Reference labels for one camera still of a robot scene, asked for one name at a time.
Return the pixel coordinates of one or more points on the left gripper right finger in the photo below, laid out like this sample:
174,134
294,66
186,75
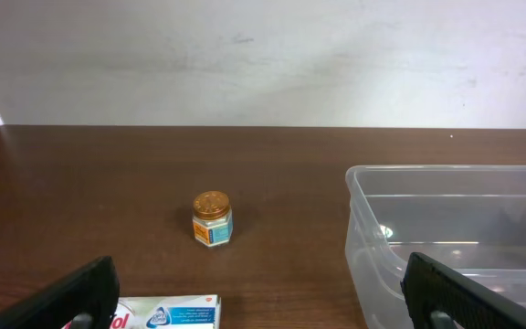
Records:
438,297

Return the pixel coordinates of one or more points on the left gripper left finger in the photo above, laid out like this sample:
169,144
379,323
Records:
85,298

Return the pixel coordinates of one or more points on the white Panadol box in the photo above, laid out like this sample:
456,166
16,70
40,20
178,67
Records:
161,312

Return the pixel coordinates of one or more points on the clear plastic container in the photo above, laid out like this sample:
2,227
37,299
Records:
472,218

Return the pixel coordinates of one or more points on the gold lid small jar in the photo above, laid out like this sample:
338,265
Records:
212,218

